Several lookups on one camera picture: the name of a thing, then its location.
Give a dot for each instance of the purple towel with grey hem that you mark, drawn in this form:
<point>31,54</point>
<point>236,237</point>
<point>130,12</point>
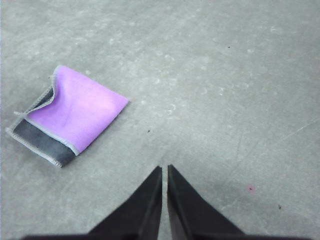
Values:
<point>80,112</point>

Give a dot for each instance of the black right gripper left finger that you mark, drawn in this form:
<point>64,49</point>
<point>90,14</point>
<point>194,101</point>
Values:
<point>142,212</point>

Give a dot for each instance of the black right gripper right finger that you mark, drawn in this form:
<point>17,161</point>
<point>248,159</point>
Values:
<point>190,215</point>

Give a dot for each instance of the grey table cloth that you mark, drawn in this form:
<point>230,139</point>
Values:
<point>212,87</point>

